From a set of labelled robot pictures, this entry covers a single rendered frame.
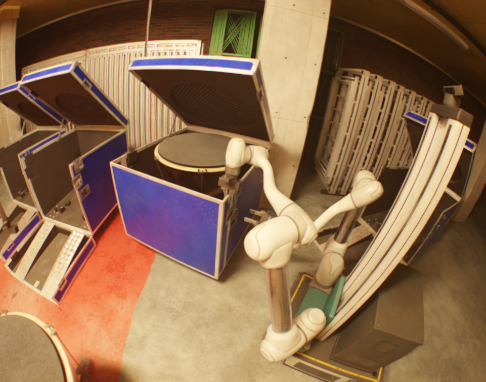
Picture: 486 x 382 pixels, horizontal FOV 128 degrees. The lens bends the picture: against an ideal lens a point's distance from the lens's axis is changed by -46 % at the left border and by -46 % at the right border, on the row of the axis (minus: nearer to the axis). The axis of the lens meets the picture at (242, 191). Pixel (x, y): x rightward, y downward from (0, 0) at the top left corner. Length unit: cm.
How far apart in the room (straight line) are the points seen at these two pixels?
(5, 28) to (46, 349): 455
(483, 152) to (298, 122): 433
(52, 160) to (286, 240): 274
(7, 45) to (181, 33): 337
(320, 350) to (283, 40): 266
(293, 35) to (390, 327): 248
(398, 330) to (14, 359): 177
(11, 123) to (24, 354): 405
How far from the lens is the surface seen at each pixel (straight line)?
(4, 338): 132
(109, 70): 399
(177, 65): 152
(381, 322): 119
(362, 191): 124
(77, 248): 241
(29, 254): 278
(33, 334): 121
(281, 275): 88
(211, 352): 175
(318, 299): 161
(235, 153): 119
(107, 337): 193
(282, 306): 97
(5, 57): 473
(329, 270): 151
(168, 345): 178
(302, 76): 242
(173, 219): 161
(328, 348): 160
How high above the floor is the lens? 169
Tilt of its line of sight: 32 degrees down
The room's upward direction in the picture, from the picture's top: 8 degrees clockwise
